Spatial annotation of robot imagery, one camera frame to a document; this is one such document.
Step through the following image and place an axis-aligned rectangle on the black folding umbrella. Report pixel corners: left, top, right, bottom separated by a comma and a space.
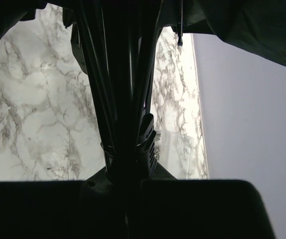
0, 0, 286, 181

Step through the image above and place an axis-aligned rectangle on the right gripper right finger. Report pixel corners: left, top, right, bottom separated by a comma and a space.
125, 163, 275, 239

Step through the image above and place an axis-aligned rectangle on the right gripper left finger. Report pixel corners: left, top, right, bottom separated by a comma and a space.
0, 181, 126, 239

